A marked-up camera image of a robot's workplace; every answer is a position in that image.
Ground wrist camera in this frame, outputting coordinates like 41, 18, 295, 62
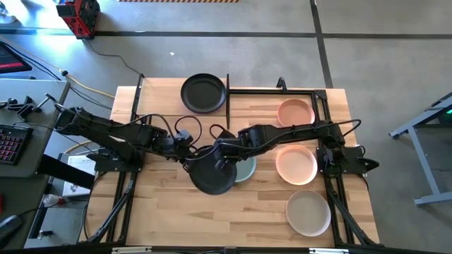
215, 129, 237, 143
175, 129, 194, 145

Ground black frame crossbar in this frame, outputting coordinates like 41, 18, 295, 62
0, 242, 452, 254

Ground grey metal table frame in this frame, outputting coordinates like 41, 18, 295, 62
388, 91, 452, 206

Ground black diagonal beam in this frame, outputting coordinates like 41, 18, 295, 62
36, 154, 97, 191

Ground dark green plate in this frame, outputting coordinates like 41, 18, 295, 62
180, 73, 227, 114

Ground beige plate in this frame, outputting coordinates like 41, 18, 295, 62
285, 189, 332, 238

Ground black camera mount hook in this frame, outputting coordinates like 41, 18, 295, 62
275, 76, 289, 93

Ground black floor cable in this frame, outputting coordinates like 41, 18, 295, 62
85, 37, 143, 76

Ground dark teal plate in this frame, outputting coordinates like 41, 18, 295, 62
188, 145, 238, 196

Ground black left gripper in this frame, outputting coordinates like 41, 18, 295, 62
162, 138, 203, 172

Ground person's white shoe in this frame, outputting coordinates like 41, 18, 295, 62
0, 2, 18, 24

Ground black aluminium frame rails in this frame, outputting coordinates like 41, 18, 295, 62
79, 112, 153, 246
228, 87, 381, 247

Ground yellow cable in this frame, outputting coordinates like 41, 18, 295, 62
59, 69, 117, 99

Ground backlit keyboard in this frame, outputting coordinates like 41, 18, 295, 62
0, 123, 35, 167

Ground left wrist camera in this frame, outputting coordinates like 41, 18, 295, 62
175, 129, 194, 145

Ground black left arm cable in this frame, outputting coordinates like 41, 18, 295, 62
116, 113, 203, 146

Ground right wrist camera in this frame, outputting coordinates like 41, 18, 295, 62
215, 129, 237, 143

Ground silver bracket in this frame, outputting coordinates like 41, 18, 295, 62
111, 246, 153, 254
309, 248, 350, 254

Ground red and black tool case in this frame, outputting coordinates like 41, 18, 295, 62
55, 0, 101, 40

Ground sage green plate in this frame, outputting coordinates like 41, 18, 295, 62
234, 155, 257, 183

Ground black computer mouse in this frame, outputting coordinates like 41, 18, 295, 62
0, 214, 23, 244

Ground white box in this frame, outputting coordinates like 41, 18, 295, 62
61, 154, 97, 198

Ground black desk clamp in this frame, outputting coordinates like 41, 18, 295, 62
0, 92, 58, 119

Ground computer monitor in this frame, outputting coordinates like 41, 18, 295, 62
0, 41, 33, 75

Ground grey desk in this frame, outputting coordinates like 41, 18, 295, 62
0, 78, 71, 250

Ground peach plate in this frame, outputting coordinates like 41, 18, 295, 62
275, 144, 319, 186

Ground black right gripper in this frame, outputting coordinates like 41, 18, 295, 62
214, 138, 249, 174

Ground black desk cable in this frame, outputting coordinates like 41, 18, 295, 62
1, 41, 113, 111

